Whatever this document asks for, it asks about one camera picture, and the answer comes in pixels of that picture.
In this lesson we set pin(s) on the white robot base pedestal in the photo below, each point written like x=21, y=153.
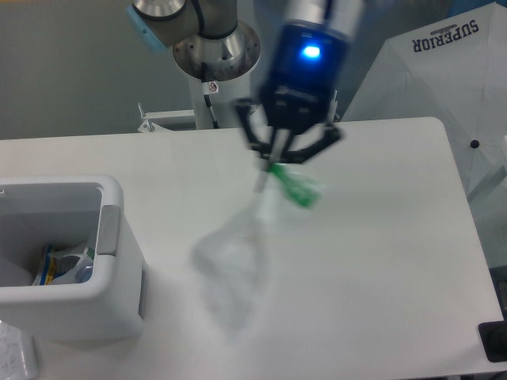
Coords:
x=218, y=73

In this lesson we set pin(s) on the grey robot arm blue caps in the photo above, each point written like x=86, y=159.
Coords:
x=162, y=24

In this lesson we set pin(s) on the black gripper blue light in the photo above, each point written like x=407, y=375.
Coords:
x=297, y=93

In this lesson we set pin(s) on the white umbrella Superior print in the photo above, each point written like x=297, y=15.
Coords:
x=453, y=70

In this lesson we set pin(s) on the blue yellow snack wrapper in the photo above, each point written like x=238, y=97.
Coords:
x=50, y=267

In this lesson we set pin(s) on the white plastic package barcode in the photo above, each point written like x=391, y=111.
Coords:
x=73, y=265

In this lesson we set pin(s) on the white bag green stripe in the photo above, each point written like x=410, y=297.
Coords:
x=231, y=262

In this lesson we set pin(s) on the black device at table corner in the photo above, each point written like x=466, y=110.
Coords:
x=493, y=337

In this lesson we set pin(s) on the white trash can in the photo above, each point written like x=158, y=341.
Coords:
x=67, y=211

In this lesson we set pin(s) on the metal clamp behind table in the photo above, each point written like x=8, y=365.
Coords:
x=332, y=109

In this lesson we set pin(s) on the white mounting bracket with bolt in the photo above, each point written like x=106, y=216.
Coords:
x=180, y=120

